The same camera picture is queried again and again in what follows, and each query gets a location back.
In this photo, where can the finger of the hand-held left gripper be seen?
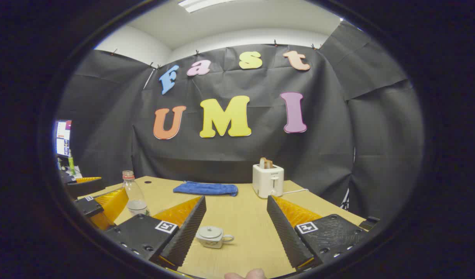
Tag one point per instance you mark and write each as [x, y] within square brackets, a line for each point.
[109, 205]
[84, 188]

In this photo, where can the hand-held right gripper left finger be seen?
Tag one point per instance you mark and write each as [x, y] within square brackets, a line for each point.
[183, 236]

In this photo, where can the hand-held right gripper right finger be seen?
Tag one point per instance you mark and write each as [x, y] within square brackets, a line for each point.
[286, 236]

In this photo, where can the white teacup lid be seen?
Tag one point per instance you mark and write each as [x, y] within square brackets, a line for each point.
[209, 232]

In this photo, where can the clear plastic water bottle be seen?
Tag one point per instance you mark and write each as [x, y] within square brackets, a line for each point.
[136, 195]

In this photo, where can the white ceramic teacup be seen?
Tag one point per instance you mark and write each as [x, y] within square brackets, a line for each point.
[212, 243]

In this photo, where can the green bottle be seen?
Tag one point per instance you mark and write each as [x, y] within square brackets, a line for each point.
[71, 162]

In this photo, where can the white side table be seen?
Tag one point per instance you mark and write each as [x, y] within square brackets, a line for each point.
[77, 170]

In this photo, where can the blue towel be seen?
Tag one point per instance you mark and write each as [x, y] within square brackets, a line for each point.
[206, 188]

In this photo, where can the computer monitor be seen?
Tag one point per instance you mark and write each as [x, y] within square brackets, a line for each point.
[63, 137]

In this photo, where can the white toaster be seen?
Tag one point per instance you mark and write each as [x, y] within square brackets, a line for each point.
[266, 182]

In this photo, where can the bread slice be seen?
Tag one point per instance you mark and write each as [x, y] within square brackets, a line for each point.
[265, 163]

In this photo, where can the black backdrop cloth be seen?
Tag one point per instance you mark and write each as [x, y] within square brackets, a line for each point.
[319, 147]

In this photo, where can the ceiling light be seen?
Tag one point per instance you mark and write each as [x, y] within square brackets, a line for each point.
[200, 4]

